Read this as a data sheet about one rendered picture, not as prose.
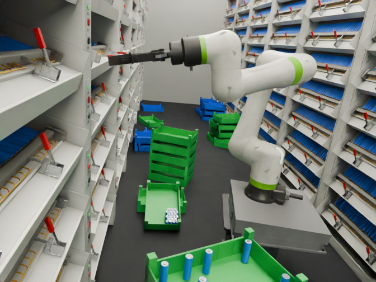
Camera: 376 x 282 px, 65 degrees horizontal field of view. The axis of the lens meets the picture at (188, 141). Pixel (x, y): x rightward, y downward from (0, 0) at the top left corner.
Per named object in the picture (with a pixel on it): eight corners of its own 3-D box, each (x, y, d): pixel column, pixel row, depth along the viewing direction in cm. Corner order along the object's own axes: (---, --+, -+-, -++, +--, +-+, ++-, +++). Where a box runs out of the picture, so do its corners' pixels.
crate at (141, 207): (182, 197, 205) (183, 187, 203) (185, 214, 186) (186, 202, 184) (139, 195, 201) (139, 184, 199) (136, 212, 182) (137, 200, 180)
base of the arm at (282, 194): (299, 197, 142) (302, 186, 141) (303, 212, 128) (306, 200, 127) (244, 185, 147) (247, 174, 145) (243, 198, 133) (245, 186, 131)
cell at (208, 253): (206, 268, 75) (210, 247, 73) (210, 273, 74) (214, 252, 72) (200, 270, 74) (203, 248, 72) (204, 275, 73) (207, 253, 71)
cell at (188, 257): (194, 258, 69) (191, 280, 71) (191, 253, 70) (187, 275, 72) (187, 259, 68) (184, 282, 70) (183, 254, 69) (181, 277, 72)
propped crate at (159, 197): (179, 230, 169) (181, 222, 164) (144, 229, 167) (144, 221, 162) (178, 189, 192) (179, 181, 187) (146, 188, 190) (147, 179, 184)
